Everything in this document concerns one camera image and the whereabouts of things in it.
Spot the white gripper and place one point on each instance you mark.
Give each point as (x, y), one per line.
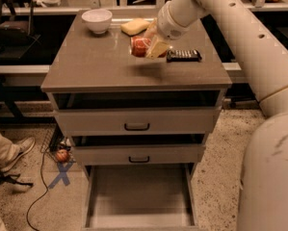
(167, 27)

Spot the red coke can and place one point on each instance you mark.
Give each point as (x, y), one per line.
(139, 45)

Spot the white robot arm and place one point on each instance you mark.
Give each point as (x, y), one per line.
(263, 204)

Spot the top grey drawer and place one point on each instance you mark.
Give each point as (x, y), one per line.
(115, 122)

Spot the grey drawer cabinet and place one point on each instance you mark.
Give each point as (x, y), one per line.
(99, 73)

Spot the middle grey drawer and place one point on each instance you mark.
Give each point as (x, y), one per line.
(141, 154)

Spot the bottom grey open drawer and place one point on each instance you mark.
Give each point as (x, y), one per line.
(139, 198)

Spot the yellow sponge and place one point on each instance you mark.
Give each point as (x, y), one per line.
(134, 26)

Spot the black snack bar packet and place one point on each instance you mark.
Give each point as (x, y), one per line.
(183, 56)

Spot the white ceramic bowl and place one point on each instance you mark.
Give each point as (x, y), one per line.
(97, 21)

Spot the black chair at left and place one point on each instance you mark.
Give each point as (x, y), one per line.
(16, 36)

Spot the orange ball on floor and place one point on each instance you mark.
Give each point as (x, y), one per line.
(62, 156)

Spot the blue tape cross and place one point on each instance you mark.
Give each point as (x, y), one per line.
(63, 168)

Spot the white sneaker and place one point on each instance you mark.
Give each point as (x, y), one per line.
(24, 147)

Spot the black clamp tool on floor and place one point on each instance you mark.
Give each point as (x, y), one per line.
(13, 179)

